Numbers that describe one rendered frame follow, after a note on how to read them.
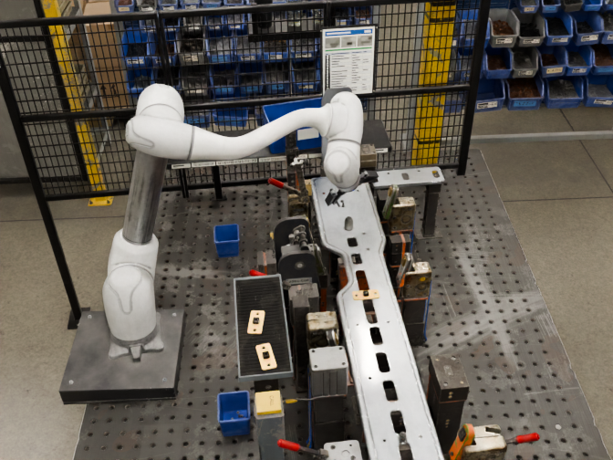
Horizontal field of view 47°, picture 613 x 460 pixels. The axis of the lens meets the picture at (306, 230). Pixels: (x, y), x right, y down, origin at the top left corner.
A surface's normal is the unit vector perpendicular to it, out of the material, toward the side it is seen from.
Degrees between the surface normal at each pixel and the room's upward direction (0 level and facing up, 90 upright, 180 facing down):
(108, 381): 2
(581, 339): 0
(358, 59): 90
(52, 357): 0
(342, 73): 90
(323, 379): 90
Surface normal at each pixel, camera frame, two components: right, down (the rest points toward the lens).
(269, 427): 0.11, 0.62
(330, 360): -0.02, -0.77
